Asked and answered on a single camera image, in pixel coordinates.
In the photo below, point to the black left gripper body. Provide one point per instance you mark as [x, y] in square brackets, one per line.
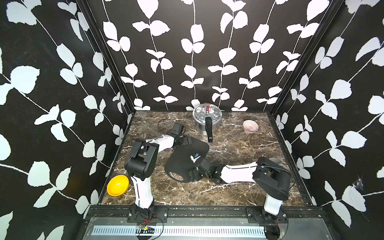
[184, 140]

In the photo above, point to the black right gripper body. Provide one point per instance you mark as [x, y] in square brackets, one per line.
[198, 177]

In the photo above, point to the dark grey cutting board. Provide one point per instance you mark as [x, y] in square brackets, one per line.
[181, 166]

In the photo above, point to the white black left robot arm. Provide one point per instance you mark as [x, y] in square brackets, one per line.
[141, 162]

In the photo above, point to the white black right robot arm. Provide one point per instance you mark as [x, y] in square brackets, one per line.
[270, 176]

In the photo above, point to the pink striped ceramic bowl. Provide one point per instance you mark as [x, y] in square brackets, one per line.
[250, 126]

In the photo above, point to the yellow plastic bowl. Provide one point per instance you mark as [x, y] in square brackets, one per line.
[118, 185]

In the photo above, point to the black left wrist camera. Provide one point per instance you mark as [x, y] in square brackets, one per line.
[177, 130]

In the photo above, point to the perforated metal base rail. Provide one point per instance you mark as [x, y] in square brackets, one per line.
[182, 231]

